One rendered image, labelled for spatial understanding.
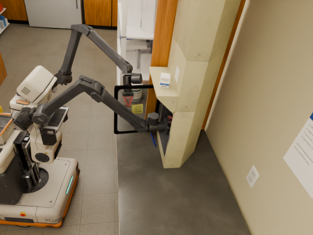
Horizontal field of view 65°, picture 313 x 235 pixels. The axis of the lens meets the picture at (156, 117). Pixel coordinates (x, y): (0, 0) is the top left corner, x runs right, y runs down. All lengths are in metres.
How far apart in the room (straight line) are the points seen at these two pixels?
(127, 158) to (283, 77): 1.04
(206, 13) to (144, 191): 1.02
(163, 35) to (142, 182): 0.89
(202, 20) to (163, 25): 0.41
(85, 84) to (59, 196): 1.26
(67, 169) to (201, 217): 1.44
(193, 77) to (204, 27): 0.24
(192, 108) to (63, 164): 1.58
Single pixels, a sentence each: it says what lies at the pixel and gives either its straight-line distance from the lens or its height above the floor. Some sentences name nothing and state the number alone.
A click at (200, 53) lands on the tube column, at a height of 1.75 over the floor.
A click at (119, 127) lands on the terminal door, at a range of 1.72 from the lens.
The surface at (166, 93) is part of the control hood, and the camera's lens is 1.26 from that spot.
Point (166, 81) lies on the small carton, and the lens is 1.30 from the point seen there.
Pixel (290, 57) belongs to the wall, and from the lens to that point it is 1.25.
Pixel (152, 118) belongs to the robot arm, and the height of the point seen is 1.27.
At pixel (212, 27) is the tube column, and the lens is 1.14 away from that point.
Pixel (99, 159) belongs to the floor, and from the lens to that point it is 2.91.
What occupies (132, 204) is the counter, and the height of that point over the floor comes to 0.94.
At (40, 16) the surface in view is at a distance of 6.36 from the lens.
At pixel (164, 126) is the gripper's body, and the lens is 1.54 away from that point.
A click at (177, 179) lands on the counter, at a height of 0.94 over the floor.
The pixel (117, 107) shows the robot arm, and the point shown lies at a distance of 1.41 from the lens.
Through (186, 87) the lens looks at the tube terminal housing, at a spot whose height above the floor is 1.56.
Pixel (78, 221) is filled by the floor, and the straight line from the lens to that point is 2.51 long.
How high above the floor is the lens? 2.19
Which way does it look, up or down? 39 degrees down
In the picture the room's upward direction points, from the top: 9 degrees clockwise
